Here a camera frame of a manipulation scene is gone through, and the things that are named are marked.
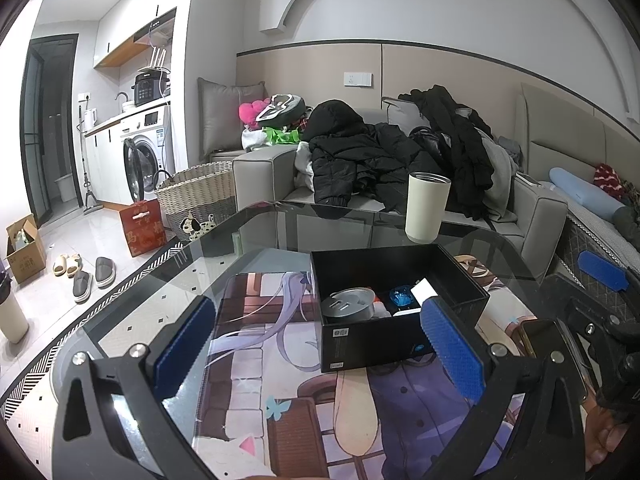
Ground blue bolster pillow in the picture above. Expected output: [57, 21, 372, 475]
[549, 167, 626, 221]

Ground grey sofa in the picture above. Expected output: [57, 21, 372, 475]
[232, 107, 568, 261]

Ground printed desk mat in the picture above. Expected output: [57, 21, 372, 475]
[192, 252, 591, 480]

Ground grey white cloth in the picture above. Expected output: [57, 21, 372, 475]
[294, 141, 316, 191]

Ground white bin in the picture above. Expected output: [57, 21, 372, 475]
[54, 174, 76, 203]

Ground brown cardboard box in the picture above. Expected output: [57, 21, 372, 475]
[5, 214, 47, 284]

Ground person's right hand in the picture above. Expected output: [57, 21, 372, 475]
[582, 405, 633, 473]

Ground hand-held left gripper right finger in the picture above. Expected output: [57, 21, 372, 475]
[419, 296, 588, 480]

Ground black pressure cooker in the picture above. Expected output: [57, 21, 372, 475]
[132, 71, 168, 107]

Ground white router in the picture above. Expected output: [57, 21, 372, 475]
[142, 46, 171, 73]

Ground grey garment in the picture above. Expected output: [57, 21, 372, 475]
[475, 127, 521, 223]

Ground mop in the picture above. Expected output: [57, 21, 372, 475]
[77, 105, 103, 211]

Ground white washing machine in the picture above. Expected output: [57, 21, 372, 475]
[120, 102, 176, 206]

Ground pink plush toy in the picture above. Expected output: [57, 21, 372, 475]
[238, 101, 271, 123]

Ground black cardboard box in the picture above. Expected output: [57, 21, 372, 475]
[310, 244, 491, 373]

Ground red patterned cloth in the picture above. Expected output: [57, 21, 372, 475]
[594, 163, 626, 201]

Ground white remote control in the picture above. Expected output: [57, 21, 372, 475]
[411, 278, 437, 305]

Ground cream tumbler cup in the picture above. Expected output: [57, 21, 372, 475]
[405, 171, 452, 243]

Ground grey cushion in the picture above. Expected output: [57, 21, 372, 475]
[197, 77, 268, 158]
[381, 96, 431, 133]

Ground cream cup black lid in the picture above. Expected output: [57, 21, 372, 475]
[0, 272, 30, 345]

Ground grey round socket hub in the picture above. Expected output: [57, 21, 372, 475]
[320, 286, 377, 325]

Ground beige slippers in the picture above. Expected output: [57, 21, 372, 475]
[52, 253, 83, 277]

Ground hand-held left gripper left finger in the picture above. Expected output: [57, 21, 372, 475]
[50, 295, 218, 480]

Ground dark clothes pile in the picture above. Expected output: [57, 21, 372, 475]
[397, 85, 496, 221]

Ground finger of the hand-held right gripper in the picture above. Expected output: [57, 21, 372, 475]
[577, 250, 630, 292]

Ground green cloth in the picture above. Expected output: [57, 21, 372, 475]
[265, 127, 301, 147]

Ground range hood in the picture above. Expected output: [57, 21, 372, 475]
[134, 7, 177, 43]

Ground red cardboard box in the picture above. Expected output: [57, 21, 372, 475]
[119, 199, 167, 258]

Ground black white mask cushion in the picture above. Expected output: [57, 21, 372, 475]
[256, 94, 307, 129]

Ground black puffer jacket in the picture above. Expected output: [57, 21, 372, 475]
[302, 100, 443, 213]

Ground grey slipper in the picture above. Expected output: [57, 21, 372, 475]
[95, 256, 117, 288]
[72, 270, 93, 303]

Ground dark cloth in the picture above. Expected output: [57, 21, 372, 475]
[612, 205, 640, 251]

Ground dark door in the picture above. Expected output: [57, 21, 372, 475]
[22, 34, 80, 233]

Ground woven laundry basket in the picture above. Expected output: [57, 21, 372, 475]
[154, 162, 237, 243]

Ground beige headboard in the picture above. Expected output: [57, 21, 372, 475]
[515, 82, 640, 196]

